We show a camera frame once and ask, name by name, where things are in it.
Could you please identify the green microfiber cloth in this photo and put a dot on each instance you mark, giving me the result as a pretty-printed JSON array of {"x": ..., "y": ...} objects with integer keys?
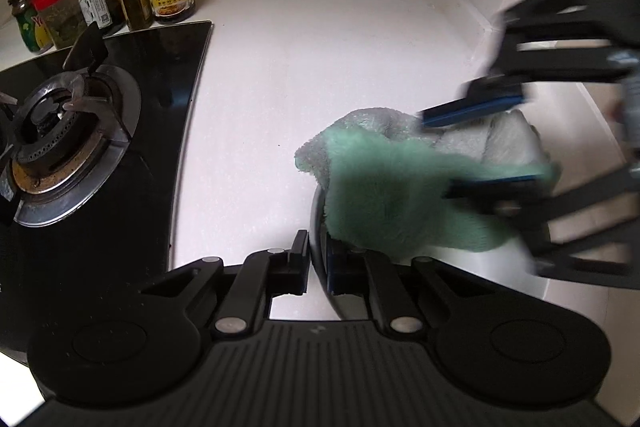
[{"x": 390, "y": 177}]

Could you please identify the dark lid jar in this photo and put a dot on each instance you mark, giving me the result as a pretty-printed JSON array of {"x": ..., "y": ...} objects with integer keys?
[{"x": 30, "y": 22}]

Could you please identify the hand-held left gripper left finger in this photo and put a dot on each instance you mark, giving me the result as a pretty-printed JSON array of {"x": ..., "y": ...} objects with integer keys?
[{"x": 301, "y": 269}]

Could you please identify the metal gas burner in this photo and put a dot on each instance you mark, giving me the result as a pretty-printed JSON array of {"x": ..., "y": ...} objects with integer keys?
[{"x": 55, "y": 117}]

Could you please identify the white bowl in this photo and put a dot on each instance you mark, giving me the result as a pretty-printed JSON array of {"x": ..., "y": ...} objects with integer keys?
[{"x": 475, "y": 272}]

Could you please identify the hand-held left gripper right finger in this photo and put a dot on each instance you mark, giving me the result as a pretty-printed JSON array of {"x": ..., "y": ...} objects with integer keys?
[{"x": 333, "y": 272}]

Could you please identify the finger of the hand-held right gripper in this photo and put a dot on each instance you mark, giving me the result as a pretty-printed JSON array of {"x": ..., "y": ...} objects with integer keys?
[
  {"x": 500, "y": 184},
  {"x": 470, "y": 109}
]

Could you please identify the black glass gas stove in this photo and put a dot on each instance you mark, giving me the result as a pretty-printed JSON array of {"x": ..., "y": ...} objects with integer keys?
[{"x": 150, "y": 117}]

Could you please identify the red lid jar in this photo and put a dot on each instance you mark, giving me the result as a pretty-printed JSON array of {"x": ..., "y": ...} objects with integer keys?
[{"x": 60, "y": 19}]

